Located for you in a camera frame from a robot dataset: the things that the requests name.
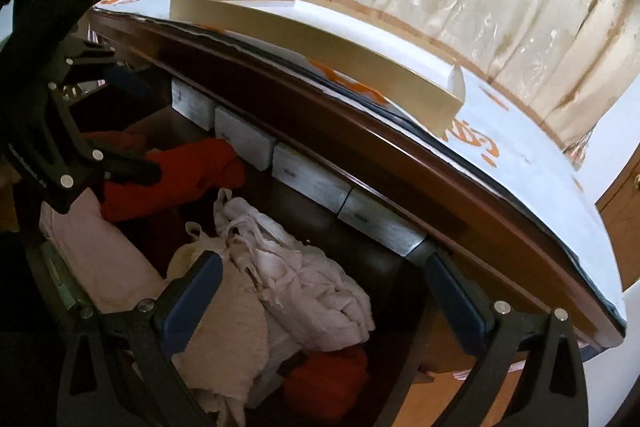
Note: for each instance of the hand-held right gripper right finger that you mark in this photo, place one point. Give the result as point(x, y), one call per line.
point(457, 307)

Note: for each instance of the pale underwear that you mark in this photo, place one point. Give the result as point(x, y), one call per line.
point(310, 287)

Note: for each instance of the brown wooden table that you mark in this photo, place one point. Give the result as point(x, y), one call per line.
point(400, 177)

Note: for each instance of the white box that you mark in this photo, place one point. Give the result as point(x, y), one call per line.
point(310, 179)
point(245, 139)
point(187, 102)
point(380, 222)

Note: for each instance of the orange-red underwear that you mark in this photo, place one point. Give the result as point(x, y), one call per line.
point(325, 377)

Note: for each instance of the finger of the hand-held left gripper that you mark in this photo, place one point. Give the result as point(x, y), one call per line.
point(130, 79)
point(135, 171)

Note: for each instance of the small red underwear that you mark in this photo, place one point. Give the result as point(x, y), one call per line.
point(120, 141)

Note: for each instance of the red underwear grey waistband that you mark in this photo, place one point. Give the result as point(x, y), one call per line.
point(195, 177)

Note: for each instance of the pink underwear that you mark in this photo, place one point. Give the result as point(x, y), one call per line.
point(95, 252)

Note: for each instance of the light wooden tray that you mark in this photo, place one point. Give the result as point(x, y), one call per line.
point(350, 57)

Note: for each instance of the white orange-print tablecloth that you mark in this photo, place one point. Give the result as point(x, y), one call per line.
point(525, 177)

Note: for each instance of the wooden door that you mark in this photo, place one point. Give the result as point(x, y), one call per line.
point(625, 212)

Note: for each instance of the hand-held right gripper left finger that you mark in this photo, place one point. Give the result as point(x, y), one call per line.
point(192, 307)

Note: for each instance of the beige underwear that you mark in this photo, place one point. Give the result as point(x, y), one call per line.
point(225, 337)

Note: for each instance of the green box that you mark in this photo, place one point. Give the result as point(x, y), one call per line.
point(57, 272)

